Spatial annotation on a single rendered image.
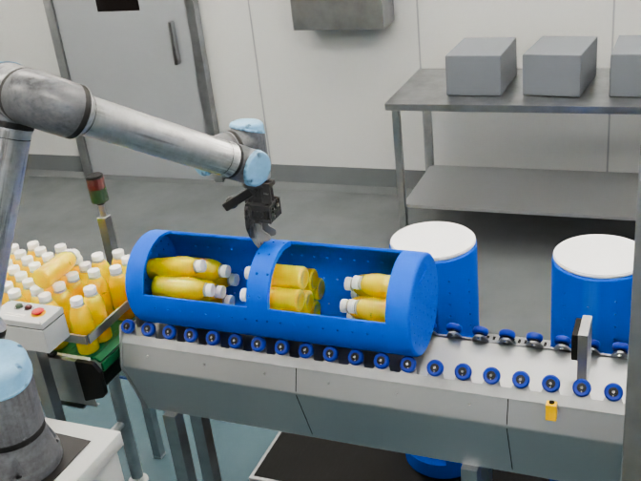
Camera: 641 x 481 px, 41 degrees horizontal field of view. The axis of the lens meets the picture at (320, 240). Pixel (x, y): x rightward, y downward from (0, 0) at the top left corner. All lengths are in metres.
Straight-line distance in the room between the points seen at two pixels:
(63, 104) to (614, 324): 1.69
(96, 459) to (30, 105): 0.77
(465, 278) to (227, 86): 3.67
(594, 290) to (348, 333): 0.76
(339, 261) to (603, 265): 0.78
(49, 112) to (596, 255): 1.66
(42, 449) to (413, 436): 1.04
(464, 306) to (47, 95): 1.56
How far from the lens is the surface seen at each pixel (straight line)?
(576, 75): 4.63
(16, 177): 1.94
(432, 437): 2.47
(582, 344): 2.26
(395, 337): 2.26
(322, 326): 2.33
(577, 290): 2.65
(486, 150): 5.66
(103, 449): 2.01
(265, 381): 2.53
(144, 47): 6.36
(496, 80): 4.71
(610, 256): 2.72
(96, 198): 3.16
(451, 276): 2.75
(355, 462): 3.31
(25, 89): 1.82
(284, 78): 5.95
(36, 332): 2.61
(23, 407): 1.90
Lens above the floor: 2.28
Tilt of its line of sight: 25 degrees down
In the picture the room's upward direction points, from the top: 7 degrees counter-clockwise
